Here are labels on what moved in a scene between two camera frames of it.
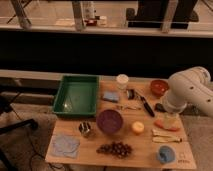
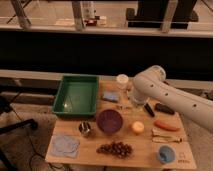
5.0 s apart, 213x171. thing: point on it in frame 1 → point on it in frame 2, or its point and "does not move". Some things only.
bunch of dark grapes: [117, 148] does not move
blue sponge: [112, 95] does not move
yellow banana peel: [165, 137] does not move
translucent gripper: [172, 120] → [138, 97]
